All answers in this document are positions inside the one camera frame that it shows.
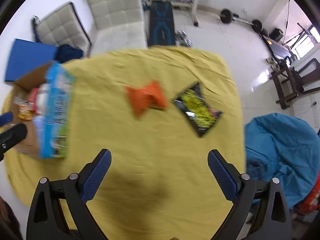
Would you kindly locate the right white quilted chair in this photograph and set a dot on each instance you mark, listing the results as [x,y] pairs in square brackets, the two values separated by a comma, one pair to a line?
[120,24]

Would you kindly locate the blue bean bag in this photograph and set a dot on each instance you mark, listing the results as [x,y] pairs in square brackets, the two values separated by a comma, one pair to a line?
[284,147]

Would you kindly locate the white pillow pouch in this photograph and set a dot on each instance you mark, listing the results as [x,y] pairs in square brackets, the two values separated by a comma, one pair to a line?
[42,98]

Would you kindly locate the orange snack packet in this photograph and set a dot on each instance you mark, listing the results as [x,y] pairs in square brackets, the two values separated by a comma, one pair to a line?
[149,96]

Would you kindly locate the chrome dumbbells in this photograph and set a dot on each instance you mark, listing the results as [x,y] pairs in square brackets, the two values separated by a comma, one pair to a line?
[182,39]

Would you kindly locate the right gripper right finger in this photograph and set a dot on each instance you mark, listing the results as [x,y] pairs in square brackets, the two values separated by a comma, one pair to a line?
[272,220]

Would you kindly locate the floor barbell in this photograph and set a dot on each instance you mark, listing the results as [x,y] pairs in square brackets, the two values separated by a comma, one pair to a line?
[227,17]

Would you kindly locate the dark wooden chair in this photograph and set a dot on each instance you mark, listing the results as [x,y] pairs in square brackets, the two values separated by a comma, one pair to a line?
[297,79]

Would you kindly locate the blue foam mat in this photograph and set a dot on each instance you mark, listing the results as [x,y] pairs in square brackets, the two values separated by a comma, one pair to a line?
[25,56]

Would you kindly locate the left white quilted chair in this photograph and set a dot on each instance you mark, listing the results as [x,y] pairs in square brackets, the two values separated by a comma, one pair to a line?
[62,26]

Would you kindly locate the red snack packet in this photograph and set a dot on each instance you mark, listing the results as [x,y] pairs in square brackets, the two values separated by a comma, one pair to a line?
[32,99]

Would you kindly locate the black blue weight bench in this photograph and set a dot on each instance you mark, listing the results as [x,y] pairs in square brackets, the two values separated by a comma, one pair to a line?
[161,24]

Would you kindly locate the yellow panda snack packet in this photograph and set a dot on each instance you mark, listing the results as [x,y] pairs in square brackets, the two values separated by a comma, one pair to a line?
[25,107]

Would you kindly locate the cardboard box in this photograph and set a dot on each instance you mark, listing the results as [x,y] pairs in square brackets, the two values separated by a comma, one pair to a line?
[54,144]

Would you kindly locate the yellow tablecloth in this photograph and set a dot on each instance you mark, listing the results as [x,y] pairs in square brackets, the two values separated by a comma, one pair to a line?
[159,184]

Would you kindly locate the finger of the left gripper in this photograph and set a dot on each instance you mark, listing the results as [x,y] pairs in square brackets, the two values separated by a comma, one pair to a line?
[6,118]
[13,136]

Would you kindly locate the dark blue cloth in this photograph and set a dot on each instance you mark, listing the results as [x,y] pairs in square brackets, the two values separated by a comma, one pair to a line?
[66,53]

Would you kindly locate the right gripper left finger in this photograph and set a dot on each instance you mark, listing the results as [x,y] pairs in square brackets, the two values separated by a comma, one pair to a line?
[46,219]

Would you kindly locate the black shoe shine wipes packet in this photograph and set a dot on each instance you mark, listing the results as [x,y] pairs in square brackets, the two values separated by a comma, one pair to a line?
[199,114]

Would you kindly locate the white quilted chair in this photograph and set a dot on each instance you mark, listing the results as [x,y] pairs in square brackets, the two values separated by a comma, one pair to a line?
[62,26]
[120,24]

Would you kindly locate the light blue tissue packet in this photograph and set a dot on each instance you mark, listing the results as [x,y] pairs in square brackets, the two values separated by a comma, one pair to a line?
[38,122]

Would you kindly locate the black low bench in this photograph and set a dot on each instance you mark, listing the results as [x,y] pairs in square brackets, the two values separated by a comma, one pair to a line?
[274,46]

